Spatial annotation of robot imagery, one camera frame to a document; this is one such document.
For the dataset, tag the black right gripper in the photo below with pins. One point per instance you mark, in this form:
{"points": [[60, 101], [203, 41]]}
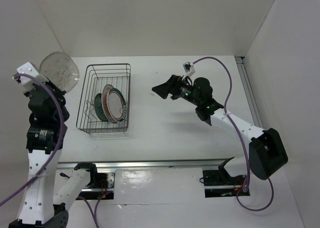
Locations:
{"points": [[164, 89]]}

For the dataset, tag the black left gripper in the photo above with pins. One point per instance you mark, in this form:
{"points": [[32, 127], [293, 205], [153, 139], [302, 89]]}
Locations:
{"points": [[58, 88]]}

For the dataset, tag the green red rimmed white plate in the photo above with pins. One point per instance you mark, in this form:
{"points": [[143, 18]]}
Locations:
{"points": [[116, 105]]}

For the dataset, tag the blue floral teal plate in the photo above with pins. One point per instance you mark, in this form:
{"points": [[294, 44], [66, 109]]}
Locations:
{"points": [[98, 107]]}

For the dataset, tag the clear glass square plate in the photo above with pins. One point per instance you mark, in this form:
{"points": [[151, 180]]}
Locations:
{"points": [[61, 70]]}

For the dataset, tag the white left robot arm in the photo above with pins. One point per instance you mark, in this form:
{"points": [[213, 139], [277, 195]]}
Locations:
{"points": [[42, 207]]}

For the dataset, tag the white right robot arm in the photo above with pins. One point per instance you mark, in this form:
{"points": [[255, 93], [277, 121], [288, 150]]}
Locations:
{"points": [[266, 152]]}

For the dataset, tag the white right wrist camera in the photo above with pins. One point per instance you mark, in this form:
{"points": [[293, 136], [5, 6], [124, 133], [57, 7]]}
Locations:
{"points": [[189, 69]]}

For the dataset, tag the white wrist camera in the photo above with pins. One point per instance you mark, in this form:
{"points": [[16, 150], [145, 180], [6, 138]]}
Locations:
{"points": [[28, 76], [189, 69]]}

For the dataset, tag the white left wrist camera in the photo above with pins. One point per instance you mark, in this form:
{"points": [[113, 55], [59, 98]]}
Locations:
{"points": [[28, 76]]}

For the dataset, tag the grey wire dish rack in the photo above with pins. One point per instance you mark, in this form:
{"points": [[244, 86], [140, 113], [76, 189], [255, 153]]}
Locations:
{"points": [[100, 78]]}

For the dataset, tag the aluminium side rail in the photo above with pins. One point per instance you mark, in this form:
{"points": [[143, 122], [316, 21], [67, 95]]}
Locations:
{"points": [[248, 91]]}

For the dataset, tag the aluminium front rail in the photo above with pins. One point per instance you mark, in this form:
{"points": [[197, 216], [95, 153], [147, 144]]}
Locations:
{"points": [[159, 164]]}

